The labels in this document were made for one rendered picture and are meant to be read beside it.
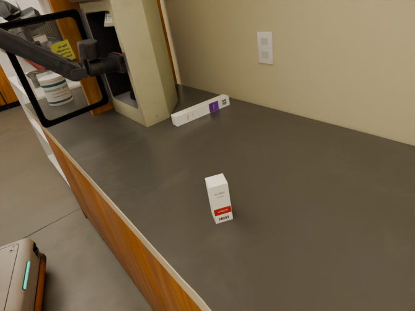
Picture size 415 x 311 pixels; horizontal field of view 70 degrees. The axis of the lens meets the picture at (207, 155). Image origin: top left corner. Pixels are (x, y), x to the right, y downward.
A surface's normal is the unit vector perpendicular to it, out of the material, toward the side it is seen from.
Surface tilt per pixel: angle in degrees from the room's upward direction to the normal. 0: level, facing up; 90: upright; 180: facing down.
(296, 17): 90
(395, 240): 0
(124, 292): 0
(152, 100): 90
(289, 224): 0
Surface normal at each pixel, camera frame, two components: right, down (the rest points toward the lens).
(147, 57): 0.62, 0.32
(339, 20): -0.77, 0.43
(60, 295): -0.15, -0.84
